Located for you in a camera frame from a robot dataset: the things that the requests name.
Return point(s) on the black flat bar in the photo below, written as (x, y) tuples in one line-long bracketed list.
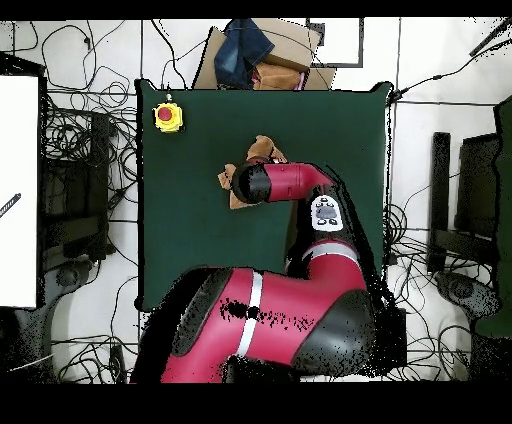
[(440, 180)]

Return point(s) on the brown cardboard box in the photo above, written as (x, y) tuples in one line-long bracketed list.
[(292, 44)]

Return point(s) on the pink cloth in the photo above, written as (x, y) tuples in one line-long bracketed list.
[(300, 82)]

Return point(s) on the dark green tablecloth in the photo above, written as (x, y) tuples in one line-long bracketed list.
[(200, 240)]

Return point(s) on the blue denim jeans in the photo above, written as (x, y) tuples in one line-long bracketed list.
[(240, 52)]

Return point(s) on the black power box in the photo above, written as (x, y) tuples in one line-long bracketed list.
[(396, 340)]

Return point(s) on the black square frame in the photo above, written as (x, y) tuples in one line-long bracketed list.
[(340, 64)]

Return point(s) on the black equipment rack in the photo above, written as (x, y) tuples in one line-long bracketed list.
[(76, 192)]

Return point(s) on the brown folded cloth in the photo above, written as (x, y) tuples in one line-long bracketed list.
[(276, 78)]

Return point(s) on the white table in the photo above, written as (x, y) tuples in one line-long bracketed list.
[(20, 160)]

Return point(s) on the black rod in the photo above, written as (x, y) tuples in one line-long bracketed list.
[(490, 38)]

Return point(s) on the yellow emergency stop button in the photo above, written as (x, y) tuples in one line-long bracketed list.
[(168, 118)]

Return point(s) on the tan terry towel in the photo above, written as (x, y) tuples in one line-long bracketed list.
[(262, 146)]

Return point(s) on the black stand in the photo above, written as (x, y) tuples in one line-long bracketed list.
[(476, 180)]

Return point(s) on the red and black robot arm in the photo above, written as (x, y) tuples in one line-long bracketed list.
[(288, 304)]

